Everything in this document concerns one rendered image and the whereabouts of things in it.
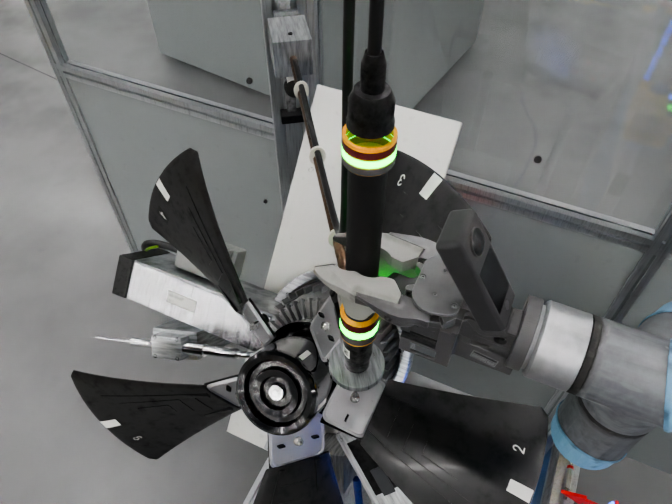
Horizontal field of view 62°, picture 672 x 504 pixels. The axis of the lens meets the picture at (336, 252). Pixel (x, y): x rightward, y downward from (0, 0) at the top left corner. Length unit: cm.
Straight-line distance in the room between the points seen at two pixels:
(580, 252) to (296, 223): 73
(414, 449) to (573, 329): 34
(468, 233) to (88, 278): 229
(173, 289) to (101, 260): 168
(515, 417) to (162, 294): 61
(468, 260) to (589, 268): 104
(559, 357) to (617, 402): 6
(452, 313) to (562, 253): 98
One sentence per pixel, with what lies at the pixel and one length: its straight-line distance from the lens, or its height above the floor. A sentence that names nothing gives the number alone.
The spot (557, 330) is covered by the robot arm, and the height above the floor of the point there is 151.
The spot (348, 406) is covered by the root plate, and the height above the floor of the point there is 119.
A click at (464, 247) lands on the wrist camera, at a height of 158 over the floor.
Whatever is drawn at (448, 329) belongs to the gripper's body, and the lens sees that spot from 54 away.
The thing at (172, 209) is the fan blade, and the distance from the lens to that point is 87.
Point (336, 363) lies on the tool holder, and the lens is 72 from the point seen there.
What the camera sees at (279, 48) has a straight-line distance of 106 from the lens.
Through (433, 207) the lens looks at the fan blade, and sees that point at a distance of 71.
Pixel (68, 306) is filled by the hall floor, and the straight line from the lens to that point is 259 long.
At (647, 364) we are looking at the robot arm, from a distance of 54.
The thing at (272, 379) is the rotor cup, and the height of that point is 123.
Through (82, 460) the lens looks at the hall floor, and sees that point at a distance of 222.
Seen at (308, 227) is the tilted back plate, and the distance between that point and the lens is 102.
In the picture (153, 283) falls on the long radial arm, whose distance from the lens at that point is 105.
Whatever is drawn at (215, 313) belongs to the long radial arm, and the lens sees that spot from 99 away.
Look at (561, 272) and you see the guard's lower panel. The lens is 153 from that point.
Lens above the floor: 192
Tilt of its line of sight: 50 degrees down
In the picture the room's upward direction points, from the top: straight up
